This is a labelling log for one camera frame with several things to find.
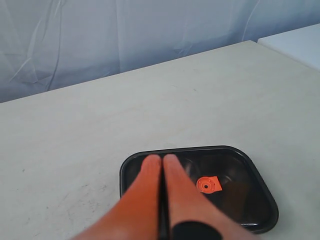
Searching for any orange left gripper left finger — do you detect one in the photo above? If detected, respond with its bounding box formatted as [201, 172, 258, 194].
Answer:
[73, 154, 162, 240]

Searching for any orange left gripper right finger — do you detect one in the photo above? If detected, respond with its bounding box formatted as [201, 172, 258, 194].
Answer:
[163, 154, 255, 240]

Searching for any dark transparent lunch box lid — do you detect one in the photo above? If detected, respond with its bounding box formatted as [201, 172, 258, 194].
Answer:
[119, 145, 279, 234]

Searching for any white side table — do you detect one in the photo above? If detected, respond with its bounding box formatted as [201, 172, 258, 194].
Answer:
[257, 24, 320, 71]

